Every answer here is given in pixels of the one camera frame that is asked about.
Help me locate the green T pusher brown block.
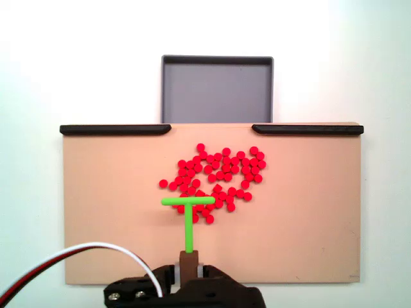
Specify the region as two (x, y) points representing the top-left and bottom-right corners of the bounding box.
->
(161, 196), (216, 283)

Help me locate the grey rectangular container tray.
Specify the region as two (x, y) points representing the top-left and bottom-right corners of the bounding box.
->
(160, 54), (275, 124)

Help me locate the beige flat pushing board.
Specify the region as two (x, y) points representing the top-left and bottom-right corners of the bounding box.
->
(60, 121), (365, 286)

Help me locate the red white black servo cable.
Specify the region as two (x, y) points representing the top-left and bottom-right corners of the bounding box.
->
(0, 242), (166, 308)

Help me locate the black edge rail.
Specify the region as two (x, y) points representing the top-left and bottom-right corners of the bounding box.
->
(59, 124), (172, 136)
(251, 124), (365, 135)

